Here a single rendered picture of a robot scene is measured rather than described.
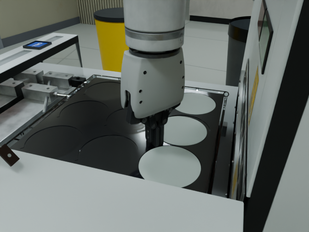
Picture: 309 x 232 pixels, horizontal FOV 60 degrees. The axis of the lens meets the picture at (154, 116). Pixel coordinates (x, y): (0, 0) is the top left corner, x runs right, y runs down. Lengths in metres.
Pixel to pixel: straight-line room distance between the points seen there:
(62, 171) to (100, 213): 0.08
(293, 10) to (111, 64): 2.24
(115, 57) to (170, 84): 1.97
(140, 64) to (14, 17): 4.29
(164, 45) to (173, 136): 0.20
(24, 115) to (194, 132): 0.38
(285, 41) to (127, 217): 0.21
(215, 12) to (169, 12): 5.11
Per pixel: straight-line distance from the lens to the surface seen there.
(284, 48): 0.23
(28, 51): 0.83
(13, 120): 0.66
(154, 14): 0.35
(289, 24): 0.22
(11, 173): 0.37
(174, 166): 0.44
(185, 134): 0.51
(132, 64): 0.38
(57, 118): 0.58
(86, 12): 5.45
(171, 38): 0.36
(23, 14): 4.72
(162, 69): 0.39
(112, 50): 2.36
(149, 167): 0.43
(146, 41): 0.36
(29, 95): 0.73
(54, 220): 0.30
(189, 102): 0.61
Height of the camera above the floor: 1.19
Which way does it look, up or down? 32 degrees down
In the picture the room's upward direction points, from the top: straight up
